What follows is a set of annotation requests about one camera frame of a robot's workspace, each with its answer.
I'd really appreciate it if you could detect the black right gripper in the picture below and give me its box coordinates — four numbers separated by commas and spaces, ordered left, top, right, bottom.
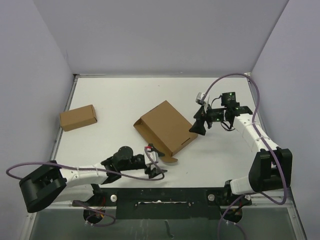
189, 103, 227, 135

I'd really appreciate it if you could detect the brown cardboard box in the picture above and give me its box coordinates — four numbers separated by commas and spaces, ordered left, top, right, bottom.
133, 100, 198, 164

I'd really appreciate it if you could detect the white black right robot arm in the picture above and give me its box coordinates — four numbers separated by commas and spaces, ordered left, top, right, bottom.
189, 92, 293, 205

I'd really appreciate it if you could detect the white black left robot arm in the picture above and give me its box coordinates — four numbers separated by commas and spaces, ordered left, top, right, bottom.
19, 143, 166, 213

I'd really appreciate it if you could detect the small folded cardboard box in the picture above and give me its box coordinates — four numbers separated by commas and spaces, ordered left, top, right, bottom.
59, 104, 98, 132

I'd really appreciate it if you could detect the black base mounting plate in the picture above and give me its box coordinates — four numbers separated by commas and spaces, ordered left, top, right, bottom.
83, 187, 252, 220

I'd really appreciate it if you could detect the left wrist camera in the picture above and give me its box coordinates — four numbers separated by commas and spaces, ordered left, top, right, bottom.
143, 146, 159, 165

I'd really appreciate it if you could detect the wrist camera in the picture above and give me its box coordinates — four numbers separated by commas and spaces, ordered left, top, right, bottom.
143, 146, 159, 165
195, 92, 210, 112

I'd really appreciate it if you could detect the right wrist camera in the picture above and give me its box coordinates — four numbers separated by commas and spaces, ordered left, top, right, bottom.
195, 92, 210, 112

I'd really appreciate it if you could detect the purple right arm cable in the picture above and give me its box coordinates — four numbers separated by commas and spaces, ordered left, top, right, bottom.
199, 72, 288, 240

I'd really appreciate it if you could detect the aluminium frame rail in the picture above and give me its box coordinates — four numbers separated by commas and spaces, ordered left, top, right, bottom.
19, 72, 308, 240

